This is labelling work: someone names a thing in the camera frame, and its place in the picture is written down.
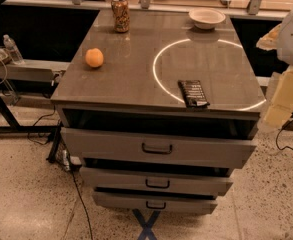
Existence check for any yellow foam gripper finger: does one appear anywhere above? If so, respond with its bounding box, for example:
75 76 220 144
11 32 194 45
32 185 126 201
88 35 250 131
263 66 293 128

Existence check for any orange patterned drink can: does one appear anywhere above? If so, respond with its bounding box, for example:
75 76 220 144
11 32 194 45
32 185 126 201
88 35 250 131
111 0 130 33

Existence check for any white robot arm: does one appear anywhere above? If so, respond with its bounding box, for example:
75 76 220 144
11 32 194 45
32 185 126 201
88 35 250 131
258 9 293 128

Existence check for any white bowl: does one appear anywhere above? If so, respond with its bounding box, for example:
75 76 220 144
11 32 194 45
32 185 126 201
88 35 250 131
189 8 226 30

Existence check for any middle grey drawer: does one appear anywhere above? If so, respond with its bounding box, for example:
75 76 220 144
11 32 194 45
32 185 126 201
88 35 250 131
80 167 233 196

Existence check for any grey drawer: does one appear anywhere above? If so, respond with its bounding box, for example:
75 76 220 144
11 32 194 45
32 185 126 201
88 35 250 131
80 167 233 196
93 192 217 214
61 128 256 169

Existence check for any grey drawer cabinet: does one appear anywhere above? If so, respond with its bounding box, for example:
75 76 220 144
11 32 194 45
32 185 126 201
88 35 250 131
52 10 265 201

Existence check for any top grey drawer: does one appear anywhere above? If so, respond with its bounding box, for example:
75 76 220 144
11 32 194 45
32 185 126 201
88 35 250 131
61 128 256 169

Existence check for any bottom grey drawer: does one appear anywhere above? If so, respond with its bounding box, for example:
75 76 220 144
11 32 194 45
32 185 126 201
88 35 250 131
93 192 217 214

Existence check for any orange fruit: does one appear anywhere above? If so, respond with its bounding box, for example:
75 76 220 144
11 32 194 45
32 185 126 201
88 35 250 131
85 48 104 68

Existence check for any blue tape cross mark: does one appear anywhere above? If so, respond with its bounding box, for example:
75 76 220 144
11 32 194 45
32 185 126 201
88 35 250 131
133 209 160 240

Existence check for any clear plastic water bottle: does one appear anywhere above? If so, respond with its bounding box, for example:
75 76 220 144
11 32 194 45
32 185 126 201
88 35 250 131
3 34 24 65

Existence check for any black floor cable right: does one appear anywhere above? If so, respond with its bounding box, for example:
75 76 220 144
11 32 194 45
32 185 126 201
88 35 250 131
275 104 293 158

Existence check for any black floor cable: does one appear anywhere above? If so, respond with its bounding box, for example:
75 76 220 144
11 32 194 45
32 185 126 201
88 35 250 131
61 170 94 240
275 104 293 158

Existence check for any black floor cable left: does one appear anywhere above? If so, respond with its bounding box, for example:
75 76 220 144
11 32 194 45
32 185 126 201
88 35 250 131
61 170 94 240

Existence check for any black metal table frame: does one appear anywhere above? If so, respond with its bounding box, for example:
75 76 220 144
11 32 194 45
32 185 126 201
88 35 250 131
0 97 61 163

